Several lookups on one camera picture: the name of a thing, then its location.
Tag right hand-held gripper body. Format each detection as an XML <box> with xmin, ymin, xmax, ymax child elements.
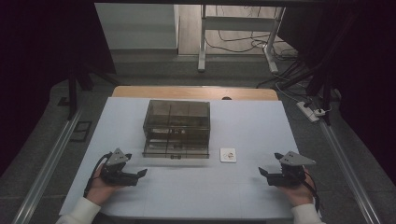
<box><xmin>266</xmin><ymin>150</ymin><xmax>317</xmax><ymax>188</ymax></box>

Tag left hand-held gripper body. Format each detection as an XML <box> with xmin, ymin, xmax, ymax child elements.
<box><xmin>101</xmin><ymin>147</ymin><xmax>140</xmax><ymax>187</ymax></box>

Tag small white square packet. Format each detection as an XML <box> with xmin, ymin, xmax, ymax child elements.
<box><xmin>219</xmin><ymin>147</ymin><xmax>237</xmax><ymax>163</ymax></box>

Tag smoky transparent drawer box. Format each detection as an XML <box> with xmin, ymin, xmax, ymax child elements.
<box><xmin>142</xmin><ymin>99</ymin><xmax>211</xmax><ymax>161</ymax></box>

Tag person's right hand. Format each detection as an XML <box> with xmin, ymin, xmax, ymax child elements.
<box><xmin>277</xmin><ymin>169</ymin><xmax>316</xmax><ymax>208</ymax></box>

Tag person's left hand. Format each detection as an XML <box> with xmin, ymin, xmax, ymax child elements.
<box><xmin>86</xmin><ymin>164</ymin><xmax>125</xmax><ymax>206</ymax></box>

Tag pale blue table mat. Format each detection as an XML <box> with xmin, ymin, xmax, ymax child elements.
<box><xmin>58</xmin><ymin>96</ymin><xmax>301</xmax><ymax>220</ymax></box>

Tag black floor plate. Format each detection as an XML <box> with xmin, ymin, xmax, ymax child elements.
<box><xmin>69</xmin><ymin>120</ymin><xmax>93</xmax><ymax>143</ymax></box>

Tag white power strip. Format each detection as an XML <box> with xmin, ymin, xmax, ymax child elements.
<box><xmin>295</xmin><ymin>101</ymin><xmax>320</xmax><ymax>123</ymax></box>

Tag black metal stand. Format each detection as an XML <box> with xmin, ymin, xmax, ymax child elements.
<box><xmin>256</xmin><ymin>12</ymin><xmax>359</xmax><ymax>126</ymax></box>
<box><xmin>65</xmin><ymin>60</ymin><xmax>120</xmax><ymax>121</ymax></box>

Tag black curtain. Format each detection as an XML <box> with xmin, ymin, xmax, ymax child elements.
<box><xmin>276</xmin><ymin>0</ymin><xmax>396</xmax><ymax>185</ymax></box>
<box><xmin>0</xmin><ymin>0</ymin><xmax>117</xmax><ymax>176</ymax></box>

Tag pale grey cabinet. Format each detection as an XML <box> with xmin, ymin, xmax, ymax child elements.
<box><xmin>94</xmin><ymin>2</ymin><xmax>180</xmax><ymax>51</ymax></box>

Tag left hand-held gripper black cable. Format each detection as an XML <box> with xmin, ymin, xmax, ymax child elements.
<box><xmin>82</xmin><ymin>151</ymin><xmax>112</xmax><ymax>198</ymax></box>

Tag hand-held gripper black cable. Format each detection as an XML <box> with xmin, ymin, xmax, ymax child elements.
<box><xmin>82</xmin><ymin>151</ymin><xmax>112</xmax><ymax>198</ymax></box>
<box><xmin>303</xmin><ymin>169</ymin><xmax>323</xmax><ymax>213</ymax></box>

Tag right hand-held gripper black cable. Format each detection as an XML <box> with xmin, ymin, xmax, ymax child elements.
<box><xmin>303</xmin><ymin>169</ymin><xmax>323</xmax><ymax>213</ymax></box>

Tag aluminium floor rail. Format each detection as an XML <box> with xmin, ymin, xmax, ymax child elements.
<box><xmin>318</xmin><ymin>119</ymin><xmax>383</xmax><ymax>224</ymax></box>
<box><xmin>11</xmin><ymin>106</ymin><xmax>84</xmax><ymax>224</ymax></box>

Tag black cables on floor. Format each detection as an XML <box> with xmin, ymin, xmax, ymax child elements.
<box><xmin>205</xmin><ymin>4</ymin><xmax>302</xmax><ymax>63</ymax></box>

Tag white metal desk frame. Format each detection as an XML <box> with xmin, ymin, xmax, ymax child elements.
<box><xmin>197</xmin><ymin>4</ymin><xmax>287</xmax><ymax>75</ymax></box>

